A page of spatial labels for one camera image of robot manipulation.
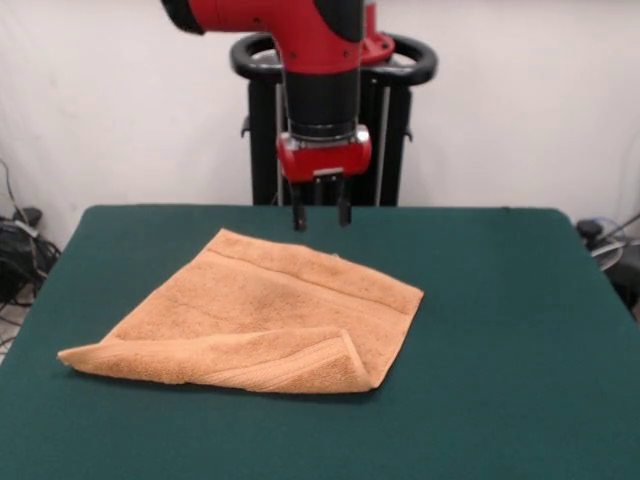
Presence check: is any black cable tangle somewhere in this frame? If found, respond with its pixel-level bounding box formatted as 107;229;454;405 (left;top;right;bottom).
0;159;64;351

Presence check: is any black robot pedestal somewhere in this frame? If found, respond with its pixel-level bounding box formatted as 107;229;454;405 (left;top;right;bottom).
229;32;439;207

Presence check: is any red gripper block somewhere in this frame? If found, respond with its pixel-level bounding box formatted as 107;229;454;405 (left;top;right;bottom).
276;124;374;233

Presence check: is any orange terry towel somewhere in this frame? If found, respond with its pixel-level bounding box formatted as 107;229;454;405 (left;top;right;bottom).
57;228;425;396

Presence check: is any dark green table cloth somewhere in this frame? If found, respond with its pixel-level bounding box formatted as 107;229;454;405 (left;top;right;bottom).
0;203;640;480

